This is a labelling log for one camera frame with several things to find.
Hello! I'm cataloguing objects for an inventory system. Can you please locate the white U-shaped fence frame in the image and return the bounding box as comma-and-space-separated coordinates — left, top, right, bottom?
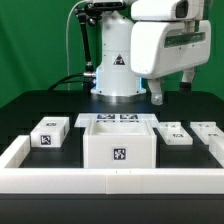
0, 135, 224, 194

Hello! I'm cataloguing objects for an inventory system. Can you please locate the white cabinet body box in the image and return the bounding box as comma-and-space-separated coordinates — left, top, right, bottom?
83, 121, 157, 169

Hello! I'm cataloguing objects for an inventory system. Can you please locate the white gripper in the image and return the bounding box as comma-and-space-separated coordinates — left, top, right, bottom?
130, 20, 211, 105

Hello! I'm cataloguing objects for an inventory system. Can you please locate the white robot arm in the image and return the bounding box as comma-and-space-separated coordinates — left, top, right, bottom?
90, 0, 211, 105

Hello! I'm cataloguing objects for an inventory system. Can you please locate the black cable bundle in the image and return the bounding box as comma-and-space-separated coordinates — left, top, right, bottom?
47, 72, 97, 92

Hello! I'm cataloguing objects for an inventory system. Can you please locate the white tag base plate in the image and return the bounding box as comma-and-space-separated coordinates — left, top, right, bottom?
74, 113, 159, 128

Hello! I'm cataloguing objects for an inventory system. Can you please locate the white cable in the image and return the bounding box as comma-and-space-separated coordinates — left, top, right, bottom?
65, 0, 88, 91

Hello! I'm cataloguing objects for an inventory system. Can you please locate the small white tagged block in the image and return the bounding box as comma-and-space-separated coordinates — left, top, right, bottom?
30, 117, 70, 148

